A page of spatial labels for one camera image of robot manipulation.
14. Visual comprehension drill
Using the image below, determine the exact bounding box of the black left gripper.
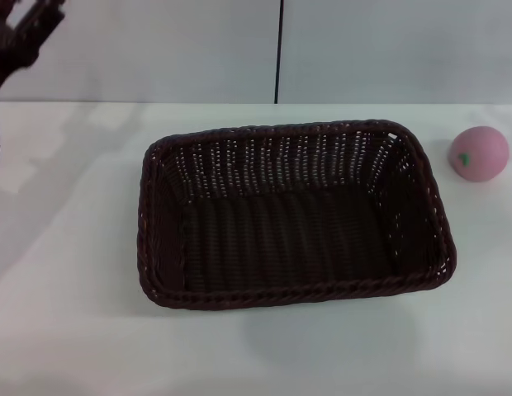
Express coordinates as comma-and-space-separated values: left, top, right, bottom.
0, 0, 67, 101

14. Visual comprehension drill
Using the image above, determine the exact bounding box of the dark brown woven basket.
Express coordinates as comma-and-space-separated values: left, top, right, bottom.
136, 119, 457, 311

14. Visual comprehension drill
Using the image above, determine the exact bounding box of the pink peach toy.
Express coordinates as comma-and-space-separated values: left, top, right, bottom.
447, 125, 510, 182

